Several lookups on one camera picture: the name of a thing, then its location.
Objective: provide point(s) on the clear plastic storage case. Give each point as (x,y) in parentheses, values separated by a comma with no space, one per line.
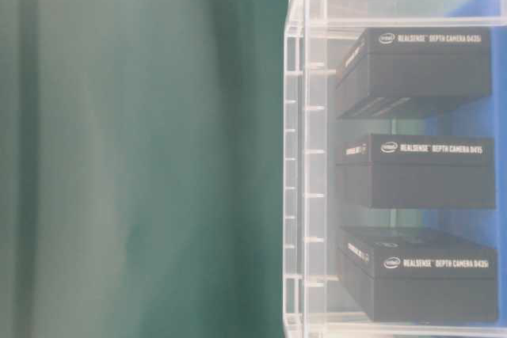
(317,33)

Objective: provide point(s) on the green table cloth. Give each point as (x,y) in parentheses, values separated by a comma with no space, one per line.
(141,168)

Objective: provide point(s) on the blue foam liner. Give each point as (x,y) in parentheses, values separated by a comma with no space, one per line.
(483,118)

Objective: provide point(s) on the black realsense box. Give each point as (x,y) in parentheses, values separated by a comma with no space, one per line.
(383,171)
(417,275)
(413,72)

